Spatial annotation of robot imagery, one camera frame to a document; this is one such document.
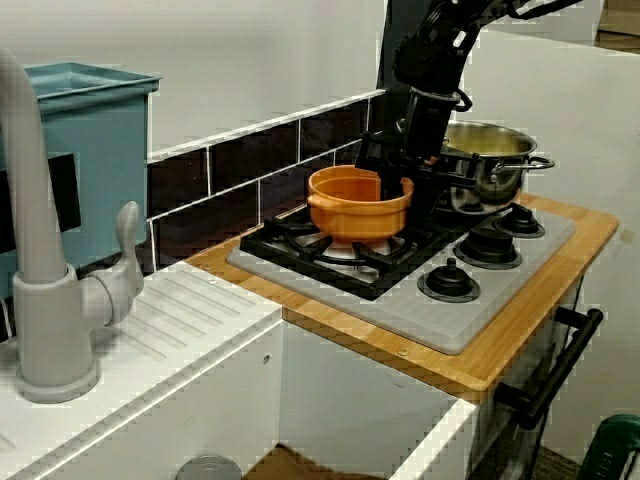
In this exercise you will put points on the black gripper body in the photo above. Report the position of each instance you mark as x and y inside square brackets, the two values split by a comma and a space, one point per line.
[425, 130]

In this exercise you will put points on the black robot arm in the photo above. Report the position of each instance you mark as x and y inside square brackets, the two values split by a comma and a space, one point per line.
[430, 55]

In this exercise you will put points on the orange plastic pot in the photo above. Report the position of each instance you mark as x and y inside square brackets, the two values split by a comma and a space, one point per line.
[350, 220]

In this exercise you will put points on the green clamp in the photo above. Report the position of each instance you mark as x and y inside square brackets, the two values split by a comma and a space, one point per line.
[612, 450]

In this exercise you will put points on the gray plastic faucet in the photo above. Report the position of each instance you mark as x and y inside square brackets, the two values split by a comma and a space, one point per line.
[40, 310]

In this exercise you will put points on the brown cardboard box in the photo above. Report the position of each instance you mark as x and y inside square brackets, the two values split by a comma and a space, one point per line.
[620, 25]

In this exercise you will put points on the wooden countertop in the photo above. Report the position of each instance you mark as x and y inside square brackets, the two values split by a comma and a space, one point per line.
[500, 360]

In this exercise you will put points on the black stove grate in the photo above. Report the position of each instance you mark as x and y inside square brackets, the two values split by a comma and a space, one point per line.
[372, 290]

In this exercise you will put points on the white toy sink unit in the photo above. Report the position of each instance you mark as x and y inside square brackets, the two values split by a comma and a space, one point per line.
[200, 370]

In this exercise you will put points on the gray stove top plate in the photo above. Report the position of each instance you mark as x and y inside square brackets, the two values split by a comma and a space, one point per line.
[425, 325]

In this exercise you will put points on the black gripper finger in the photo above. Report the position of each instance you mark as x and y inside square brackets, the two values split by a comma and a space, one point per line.
[424, 200]
[391, 182]

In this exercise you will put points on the gray sink drain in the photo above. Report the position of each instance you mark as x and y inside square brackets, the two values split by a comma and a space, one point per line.
[210, 469]

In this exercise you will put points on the stainless steel pot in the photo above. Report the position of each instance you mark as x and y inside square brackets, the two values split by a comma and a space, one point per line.
[495, 187]

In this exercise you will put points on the white toy oven front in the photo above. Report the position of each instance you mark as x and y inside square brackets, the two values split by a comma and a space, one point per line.
[502, 450]

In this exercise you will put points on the blue plastic bin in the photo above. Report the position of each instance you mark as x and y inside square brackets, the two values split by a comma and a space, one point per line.
[110, 150]

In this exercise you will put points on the black stove knob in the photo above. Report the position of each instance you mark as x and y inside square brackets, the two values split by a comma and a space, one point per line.
[490, 245]
[519, 222]
[450, 285]

